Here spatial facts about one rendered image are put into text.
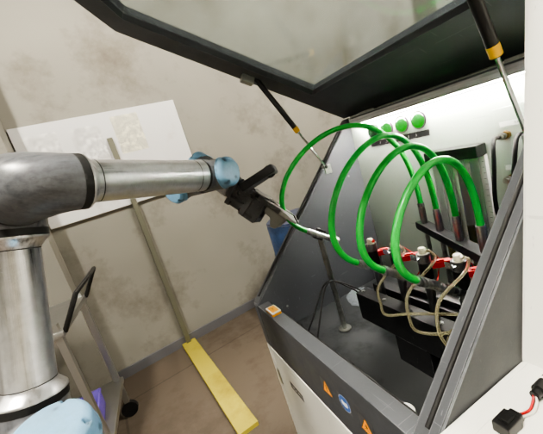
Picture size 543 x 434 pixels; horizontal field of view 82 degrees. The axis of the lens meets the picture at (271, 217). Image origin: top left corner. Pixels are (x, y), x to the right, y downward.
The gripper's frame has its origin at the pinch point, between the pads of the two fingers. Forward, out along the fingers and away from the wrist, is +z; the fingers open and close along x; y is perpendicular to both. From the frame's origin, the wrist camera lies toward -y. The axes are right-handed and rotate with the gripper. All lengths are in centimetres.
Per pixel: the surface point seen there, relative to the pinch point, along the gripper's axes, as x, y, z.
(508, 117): 6, -45, 29
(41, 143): -93, 67, -197
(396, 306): 7.0, 3.5, 33.1
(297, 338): 9.3, 24.2, 18.3
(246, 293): -207, 118, -28
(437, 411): 37, 7, 38
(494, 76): 10, -50, 21
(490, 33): 32, -44, 14
